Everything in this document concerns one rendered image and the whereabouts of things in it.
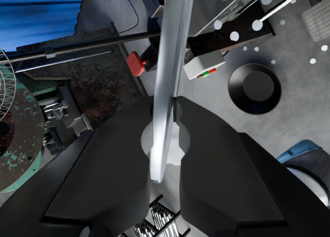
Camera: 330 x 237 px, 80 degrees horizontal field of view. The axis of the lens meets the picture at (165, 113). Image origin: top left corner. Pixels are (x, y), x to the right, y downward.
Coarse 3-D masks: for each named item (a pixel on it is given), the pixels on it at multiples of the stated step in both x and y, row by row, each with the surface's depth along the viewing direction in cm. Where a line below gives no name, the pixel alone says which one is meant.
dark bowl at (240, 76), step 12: (240, 72) 115; (252, 72) 113; (264, 72) 108; (228, 84) 120; (240, 84) 120; (252, 84) 116; (264, 84) 111; (276, 84) 103; (240, 96) 122; (252, 96) 119; (264, 96) 114; (276, 96) 105; (240, 108) 121; (252, 108) 117; (264, 108) 112
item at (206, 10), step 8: (200, 0) 36; (208, 0) 35; (216, 0) 34; (224, 0) 33; (232, 0) 32; (192, 8) 38; (200, 8) 37; (208, 8) 36; (216, 8) 34; (224, 8) 33; (192, 16) 38; (200, 16) 37; (208, 16) 36; (216, 16) 35; (192, 24) 39; (200, 24) 38; (208, 24) 37; (192, 32) 40; (200, 32) 39
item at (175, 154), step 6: (174, 126) 172; (174, 132) 171; (174, 138) 168; (174, 144) 170; (174, 150) 172; (180, 150) 171; (168, 156) 179; (174, 156) 175; (180, 156) 174; (168, 162) 195; (174, 162) 184; (180, 162) 180
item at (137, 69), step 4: (132, 52) 61; (136, 52) 61; (128, 56) 63; (132, 56) 61; (136, 56) 61; (128, 60) 64; (132, 60) 62; (136, 60) 61; (140, 60) 61; (144, 60) 65; (128, 64) 65; (132, 64) 63; (136, 64) 62; (140, 64) 61; (132, 68) 64; (136, 68) 62; (140, 68) 61; (132, 72) 65; (136, 72) 63; (140, 72) 62; (136, 76) 65
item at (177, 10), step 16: (176, 0) 8; (192, 0) 27; (176, 16) 8; (176, 32) 8; (160, 48) 8; (176, 48) 8; (160, 64) 9; (176, 64) 9; (160, 80) 9; (176, 80) 13; (160, 96) 9; (176, 96) 26; (160, 112) 10; (160, 128) 10; (160, 144) 11; (160, 160) 12; (160, 176) 14
